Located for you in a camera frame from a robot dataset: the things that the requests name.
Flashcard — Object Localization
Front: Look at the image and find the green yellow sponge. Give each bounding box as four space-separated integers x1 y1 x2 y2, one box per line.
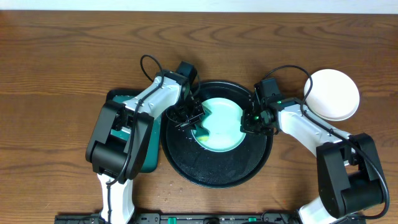
194 121 213 142

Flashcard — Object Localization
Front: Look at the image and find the mint green plate front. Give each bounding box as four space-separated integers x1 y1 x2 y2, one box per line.
191 98 246 152

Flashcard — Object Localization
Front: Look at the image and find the white pink plate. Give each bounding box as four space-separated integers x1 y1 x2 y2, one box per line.
303 69 360 121

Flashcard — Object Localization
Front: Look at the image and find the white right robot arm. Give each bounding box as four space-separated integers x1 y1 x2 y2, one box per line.
241 98 390 223

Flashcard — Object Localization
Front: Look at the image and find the black rectangular water tray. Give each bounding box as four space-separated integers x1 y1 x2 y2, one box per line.
106 89 162 173

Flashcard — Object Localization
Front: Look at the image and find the round black serving tray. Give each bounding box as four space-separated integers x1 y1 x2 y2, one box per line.
160 81 273 189

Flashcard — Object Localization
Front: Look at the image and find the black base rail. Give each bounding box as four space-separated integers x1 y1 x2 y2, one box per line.
54 212 366 224

